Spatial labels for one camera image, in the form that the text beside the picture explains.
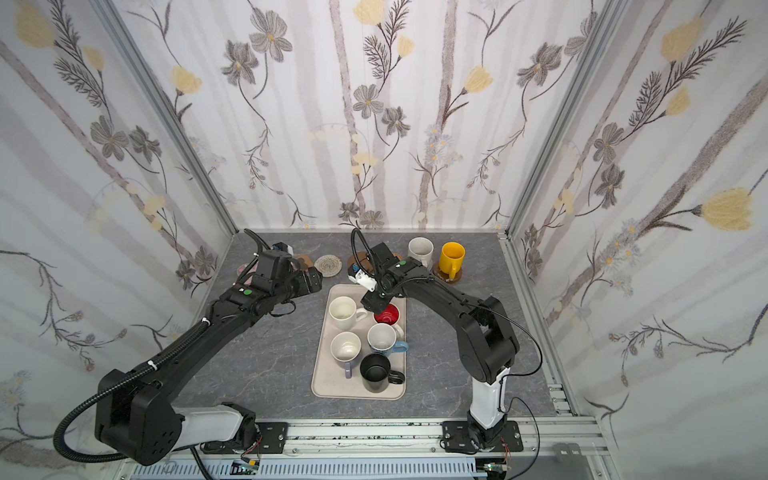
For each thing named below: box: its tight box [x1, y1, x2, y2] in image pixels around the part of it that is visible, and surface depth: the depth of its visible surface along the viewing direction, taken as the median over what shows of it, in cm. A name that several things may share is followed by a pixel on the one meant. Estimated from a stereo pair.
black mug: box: [360, 353, 405, 393], surface depth 81 cm
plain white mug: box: [328, 296, 368, 330], surface depth 90 cm
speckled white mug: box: [408, 236, 434, 269], surface depth 107 cm
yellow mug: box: [439, 241, 466, 280], surface depth 103 cm
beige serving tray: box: [311, 284, 407, 401], surface depth 85 cm
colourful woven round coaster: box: [314, 254, 343, 278], surface depth 113 cm
